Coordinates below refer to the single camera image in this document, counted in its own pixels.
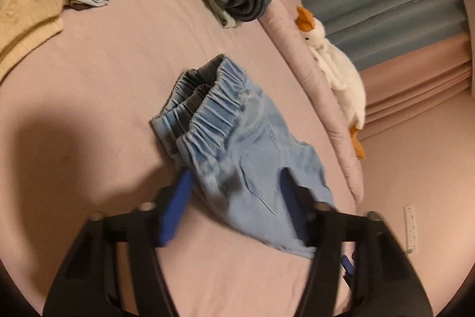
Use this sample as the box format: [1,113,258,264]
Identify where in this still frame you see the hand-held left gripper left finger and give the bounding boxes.
[42,168,194,317]

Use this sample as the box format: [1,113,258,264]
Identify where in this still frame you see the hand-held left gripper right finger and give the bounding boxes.
[280,174,435,317]

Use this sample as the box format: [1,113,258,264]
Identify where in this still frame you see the light blue denim pants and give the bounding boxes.
[150,54,336,260]

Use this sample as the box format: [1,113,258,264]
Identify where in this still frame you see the white power strip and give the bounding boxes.
[404,205,419,254]

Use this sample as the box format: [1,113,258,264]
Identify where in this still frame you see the pink quilt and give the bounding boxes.
[237,0,365,205]

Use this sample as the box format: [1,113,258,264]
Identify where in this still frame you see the white goose plush toy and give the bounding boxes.
[295,6,368,160]

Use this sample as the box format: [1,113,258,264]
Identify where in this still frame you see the pink and blue curtain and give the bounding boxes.
[267,0,475,141]

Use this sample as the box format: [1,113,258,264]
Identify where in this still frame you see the cream knit sweater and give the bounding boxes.
[0,0,71,83]

